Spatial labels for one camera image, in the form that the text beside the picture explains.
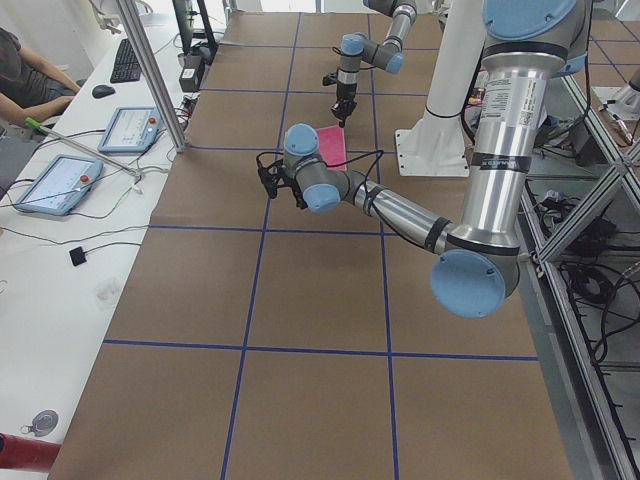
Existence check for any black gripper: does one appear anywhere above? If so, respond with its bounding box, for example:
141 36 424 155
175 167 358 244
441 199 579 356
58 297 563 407
331 82 357 126
290 178 308 209

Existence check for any pink and grey towel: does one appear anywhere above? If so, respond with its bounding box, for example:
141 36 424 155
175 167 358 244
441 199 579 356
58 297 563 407
317 125 347 171

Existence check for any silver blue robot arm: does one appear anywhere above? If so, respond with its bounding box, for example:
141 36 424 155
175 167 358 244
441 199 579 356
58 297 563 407
279 1 591 318
322 0 417 128

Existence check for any black box with white label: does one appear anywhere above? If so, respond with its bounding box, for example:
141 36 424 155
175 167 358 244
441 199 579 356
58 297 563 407
179 54 205 93

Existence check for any far teach pendant tablet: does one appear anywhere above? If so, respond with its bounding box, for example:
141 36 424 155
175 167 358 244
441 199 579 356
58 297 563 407
98 106 163 154

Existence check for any teach pendant tablet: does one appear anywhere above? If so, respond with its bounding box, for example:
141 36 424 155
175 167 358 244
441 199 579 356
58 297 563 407
98 106 163 154
14 154 104 216

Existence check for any black computer keyboard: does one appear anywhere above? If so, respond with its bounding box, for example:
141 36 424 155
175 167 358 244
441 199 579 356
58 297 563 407
110 38 141 84

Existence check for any black computer mouse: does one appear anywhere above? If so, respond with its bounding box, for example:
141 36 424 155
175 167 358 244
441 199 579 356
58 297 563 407
92 84 115 99

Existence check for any small black square puck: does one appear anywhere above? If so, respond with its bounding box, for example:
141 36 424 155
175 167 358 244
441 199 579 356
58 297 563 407
69 246 87 267

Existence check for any near teach pendant tablet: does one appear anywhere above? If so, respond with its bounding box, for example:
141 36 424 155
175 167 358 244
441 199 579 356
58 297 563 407
14 154 104 216

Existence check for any metal rod with green tip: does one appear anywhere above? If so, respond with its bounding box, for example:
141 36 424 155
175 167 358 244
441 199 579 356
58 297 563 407
25 117 143 180

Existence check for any seated person in grey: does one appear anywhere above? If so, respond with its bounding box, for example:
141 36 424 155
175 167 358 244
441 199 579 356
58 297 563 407
1 29 80 127

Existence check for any round silver tape dispenser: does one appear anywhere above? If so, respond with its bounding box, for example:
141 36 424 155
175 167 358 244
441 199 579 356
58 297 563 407
20 409 59 438

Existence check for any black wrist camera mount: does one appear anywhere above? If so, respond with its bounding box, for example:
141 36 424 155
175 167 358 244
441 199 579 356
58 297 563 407
256 159 285 199

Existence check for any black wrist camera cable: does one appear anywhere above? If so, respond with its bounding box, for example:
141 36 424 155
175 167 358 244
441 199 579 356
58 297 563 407
255 148 385 186

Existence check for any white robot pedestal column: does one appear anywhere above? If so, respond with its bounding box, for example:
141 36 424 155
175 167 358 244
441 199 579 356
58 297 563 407
395 0 486 177

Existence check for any aluminium frame post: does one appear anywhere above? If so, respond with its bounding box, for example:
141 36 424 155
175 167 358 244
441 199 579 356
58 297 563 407
115 0 186 153

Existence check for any aluminium side frame rail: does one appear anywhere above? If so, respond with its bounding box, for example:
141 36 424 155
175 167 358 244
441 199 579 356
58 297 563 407
499 0 640 480

